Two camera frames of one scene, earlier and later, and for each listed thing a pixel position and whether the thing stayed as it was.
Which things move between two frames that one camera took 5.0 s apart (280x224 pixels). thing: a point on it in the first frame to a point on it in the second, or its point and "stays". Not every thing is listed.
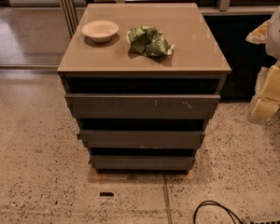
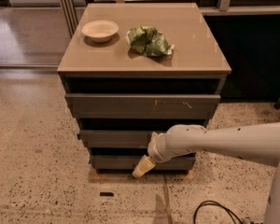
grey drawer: x=142 y=138 stays
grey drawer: x=139 y=106 stays
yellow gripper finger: x=265 y=108 to x=145 y=165
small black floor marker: x=105 y=193 stays
